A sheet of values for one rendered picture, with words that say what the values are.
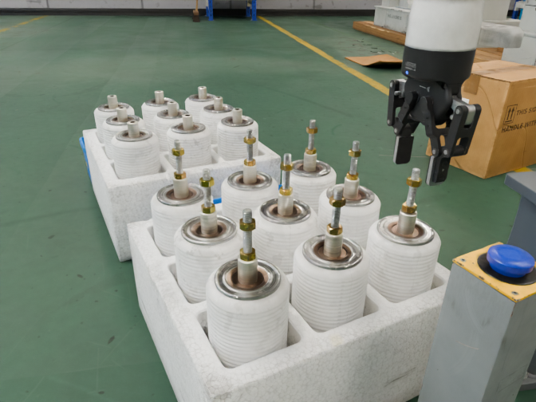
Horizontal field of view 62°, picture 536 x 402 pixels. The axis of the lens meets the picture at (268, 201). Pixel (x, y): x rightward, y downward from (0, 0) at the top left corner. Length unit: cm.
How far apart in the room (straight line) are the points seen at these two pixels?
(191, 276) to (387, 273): 26
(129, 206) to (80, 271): 17
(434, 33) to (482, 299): 27
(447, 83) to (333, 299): 27
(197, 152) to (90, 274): 34
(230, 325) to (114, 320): 41
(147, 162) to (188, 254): 41
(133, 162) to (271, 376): 58
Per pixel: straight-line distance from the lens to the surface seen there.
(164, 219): 68
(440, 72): 52
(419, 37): 52
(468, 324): 49
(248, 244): 48
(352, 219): 67
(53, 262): 106
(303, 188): 76
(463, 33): 52
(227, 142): 102
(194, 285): 60
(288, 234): 61
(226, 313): 49
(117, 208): 95
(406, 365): 67
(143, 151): 94
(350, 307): 57
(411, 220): 61
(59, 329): 88
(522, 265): 47
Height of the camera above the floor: 56
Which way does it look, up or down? 27 degrees down
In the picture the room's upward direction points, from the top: 1 degrees clockwise
